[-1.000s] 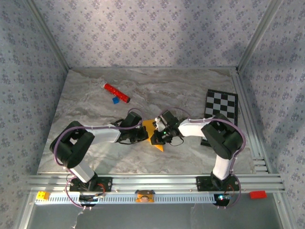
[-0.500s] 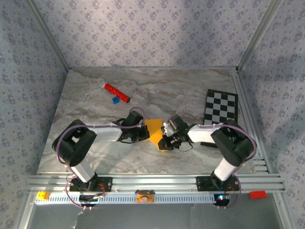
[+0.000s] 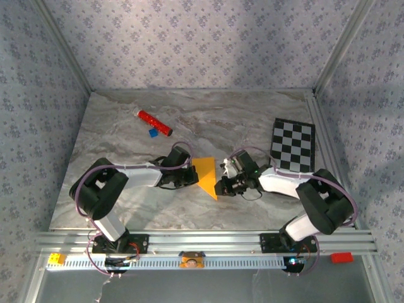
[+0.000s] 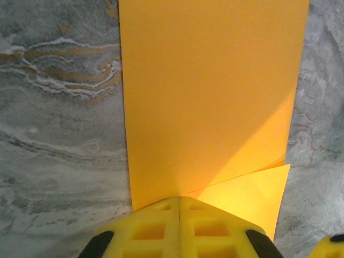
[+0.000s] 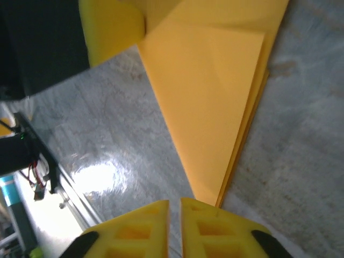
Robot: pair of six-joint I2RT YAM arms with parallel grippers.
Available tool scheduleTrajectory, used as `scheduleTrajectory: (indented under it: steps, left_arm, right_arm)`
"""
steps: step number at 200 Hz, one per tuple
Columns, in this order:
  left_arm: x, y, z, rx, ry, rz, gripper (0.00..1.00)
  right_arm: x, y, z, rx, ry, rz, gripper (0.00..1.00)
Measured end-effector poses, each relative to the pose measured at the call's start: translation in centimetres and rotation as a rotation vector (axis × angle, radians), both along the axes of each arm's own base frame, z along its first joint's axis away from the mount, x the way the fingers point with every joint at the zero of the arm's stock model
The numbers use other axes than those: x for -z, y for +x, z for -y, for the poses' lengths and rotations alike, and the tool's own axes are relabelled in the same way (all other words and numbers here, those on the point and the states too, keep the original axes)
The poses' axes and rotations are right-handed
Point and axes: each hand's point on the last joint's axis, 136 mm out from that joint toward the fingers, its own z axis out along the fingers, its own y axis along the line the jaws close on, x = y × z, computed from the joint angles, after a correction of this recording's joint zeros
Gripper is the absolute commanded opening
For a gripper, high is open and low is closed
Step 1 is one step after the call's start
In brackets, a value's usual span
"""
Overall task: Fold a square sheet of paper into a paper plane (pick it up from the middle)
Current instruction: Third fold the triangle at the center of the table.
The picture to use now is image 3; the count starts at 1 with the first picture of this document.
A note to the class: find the small blue block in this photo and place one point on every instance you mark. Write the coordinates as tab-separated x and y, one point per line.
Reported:
153	133

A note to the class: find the yellow toy brick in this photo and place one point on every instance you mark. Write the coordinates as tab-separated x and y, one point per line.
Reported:
57	259

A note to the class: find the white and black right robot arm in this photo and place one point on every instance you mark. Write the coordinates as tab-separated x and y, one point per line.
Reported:
284	183

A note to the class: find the aluminium frame post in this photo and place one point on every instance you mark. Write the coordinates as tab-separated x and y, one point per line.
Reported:
341	47

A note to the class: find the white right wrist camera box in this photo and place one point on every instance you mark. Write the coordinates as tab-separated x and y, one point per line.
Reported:
228	168

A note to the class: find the black and grey checkerboard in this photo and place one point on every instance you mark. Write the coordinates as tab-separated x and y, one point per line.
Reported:
293	142

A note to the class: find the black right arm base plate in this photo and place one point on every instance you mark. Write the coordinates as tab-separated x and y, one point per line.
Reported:
271	243

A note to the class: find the orange cartoon face figure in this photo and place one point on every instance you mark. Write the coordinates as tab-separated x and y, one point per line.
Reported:
191	262

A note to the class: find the red toy brick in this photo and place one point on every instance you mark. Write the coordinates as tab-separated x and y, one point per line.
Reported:
342	257

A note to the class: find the black round controller board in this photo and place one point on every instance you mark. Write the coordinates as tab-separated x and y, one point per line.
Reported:
115	262
293	266

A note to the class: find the orange-yellow square paper sheet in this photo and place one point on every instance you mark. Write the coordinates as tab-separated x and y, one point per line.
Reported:
208	173

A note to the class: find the narrow aluminium extrusion rail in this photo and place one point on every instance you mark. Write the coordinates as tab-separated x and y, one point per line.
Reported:
315	110

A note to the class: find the wide aluminium mounting rail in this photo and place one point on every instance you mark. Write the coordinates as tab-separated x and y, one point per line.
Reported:
205	240

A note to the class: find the red glitter tube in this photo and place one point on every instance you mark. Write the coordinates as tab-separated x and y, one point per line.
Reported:
154	122

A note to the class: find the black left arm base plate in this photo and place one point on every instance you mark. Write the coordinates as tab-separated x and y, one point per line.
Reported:
139	243

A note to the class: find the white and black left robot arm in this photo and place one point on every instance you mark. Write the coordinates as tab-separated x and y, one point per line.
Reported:
135	175

